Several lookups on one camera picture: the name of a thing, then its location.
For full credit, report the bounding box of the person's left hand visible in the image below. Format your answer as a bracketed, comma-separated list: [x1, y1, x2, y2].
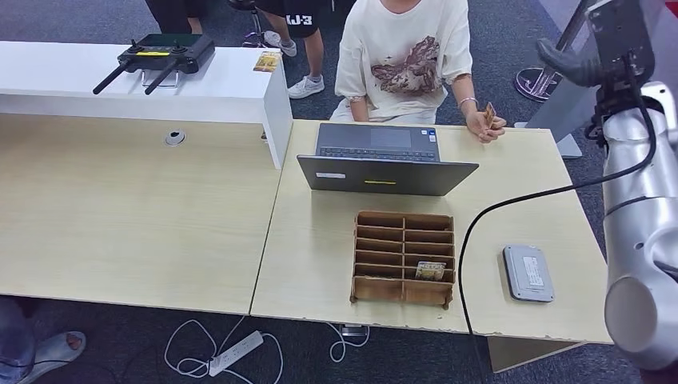
[465, 108, 508, 145]

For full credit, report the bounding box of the hotel room key card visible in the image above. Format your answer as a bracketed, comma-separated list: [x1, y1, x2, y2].
[414, 261, 447, 282]

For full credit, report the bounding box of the person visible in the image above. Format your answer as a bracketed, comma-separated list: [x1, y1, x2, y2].
[0, 296, 87, 384]
[329, 0, 478, 126]
[144, 0, 205, 35]
[253, 0, 325, 100]

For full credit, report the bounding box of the wooden card organizer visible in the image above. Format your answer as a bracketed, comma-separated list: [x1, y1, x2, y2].
[349, 210, 457, 311]

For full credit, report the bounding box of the grey card reader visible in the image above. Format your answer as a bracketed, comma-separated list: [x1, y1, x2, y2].
[501, 244, 556, 304]

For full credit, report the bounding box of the yellow printed card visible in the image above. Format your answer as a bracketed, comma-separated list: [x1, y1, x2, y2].
[253, 50, 283, 73]

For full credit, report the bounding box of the grey kiosk stand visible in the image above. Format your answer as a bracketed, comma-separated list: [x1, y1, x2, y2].
[516, 0, 605, 160]

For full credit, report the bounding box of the grey laptop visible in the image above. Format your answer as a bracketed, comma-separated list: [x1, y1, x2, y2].
[296, 122, 481, 198]

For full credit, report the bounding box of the white counter shelf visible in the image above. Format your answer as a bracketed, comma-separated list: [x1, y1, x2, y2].
[0, 40, 293, 170]

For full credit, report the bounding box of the chrome stool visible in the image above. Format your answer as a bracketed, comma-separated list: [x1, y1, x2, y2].
[227, 0, 277, 49]

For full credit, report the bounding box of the black remote controller with antennas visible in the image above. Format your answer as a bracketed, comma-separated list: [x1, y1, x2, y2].
[92, 33, 217, 97]

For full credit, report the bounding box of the white power strip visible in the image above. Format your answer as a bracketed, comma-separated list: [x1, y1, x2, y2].
[208, 330, 265, 378]

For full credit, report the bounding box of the chrome stanchion post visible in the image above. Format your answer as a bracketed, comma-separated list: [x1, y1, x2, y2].
[514, 0, 589, 104]

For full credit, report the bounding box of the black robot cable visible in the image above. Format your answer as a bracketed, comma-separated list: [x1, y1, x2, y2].
[457, 53, 659, 384]

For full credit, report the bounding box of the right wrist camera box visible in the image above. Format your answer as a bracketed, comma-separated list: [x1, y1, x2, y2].
[584, 0, 656, 91]

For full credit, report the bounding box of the short white cable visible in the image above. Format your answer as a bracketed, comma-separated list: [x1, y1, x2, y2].
[325, 322, 371, 364]

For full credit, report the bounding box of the long white cable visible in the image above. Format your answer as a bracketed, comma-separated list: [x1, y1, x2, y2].
[163, 315, 285, 384]

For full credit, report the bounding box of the metal wire stand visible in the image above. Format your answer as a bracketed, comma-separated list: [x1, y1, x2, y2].
[141, 69, 180, 89]

